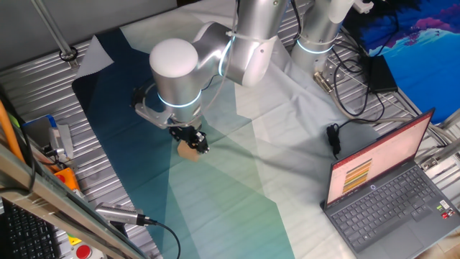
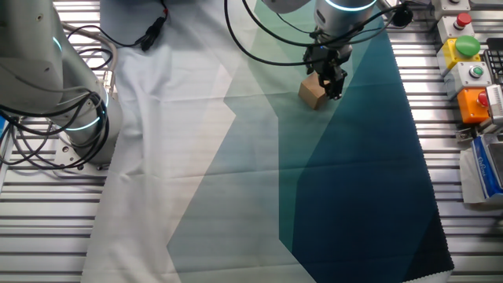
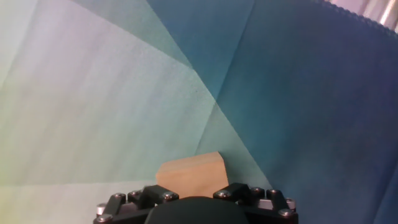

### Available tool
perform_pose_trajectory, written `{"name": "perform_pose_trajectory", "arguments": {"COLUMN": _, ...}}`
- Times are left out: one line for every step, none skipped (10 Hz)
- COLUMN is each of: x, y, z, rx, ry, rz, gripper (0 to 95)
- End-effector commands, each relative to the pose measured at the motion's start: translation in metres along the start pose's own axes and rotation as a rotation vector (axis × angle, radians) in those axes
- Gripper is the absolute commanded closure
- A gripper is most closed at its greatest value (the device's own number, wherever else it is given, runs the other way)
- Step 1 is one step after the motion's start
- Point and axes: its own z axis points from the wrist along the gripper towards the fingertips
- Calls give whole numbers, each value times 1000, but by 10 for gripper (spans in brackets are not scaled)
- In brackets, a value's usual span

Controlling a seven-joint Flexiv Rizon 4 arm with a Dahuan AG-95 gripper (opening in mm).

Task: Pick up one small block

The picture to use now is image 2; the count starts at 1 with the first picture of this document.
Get blue green white cloth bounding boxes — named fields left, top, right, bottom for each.
left=80, top=0, right=456, bottom=283

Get orange box red button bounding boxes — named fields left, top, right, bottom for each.
left=456, top=86, right=492, bottom=125

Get yellow box green button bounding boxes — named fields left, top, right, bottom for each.
left=436, top=35, right=482, bottom=76

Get grey box small green button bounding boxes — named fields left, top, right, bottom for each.
left=442, top=61, right=493, bottom=101

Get small wooden block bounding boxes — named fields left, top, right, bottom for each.
left=297, top=72, right=329, bottom=111

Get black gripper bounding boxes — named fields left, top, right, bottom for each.
left=302, top=39, right=354, bottom=101

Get thick grey cable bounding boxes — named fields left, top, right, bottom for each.
left=61, top=21, right=119, bottom=97

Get black keyboard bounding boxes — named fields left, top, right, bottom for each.
left=482, top=37, right=503, bottom=84

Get bundled black cable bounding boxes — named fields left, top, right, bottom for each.
left=66, top=0, right=170, bottom=53

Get grey box red button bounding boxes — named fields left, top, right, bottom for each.
left=436, top=12, right=475, bottom=43

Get black cables at arm base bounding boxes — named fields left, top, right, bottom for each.
left=0, top=90, right=112, bottom=171

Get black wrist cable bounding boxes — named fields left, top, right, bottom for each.
left=222, top=0, right=414, bottom=68

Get blue white box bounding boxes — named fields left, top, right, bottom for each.
left=458, top=133, right=503, bottom=206

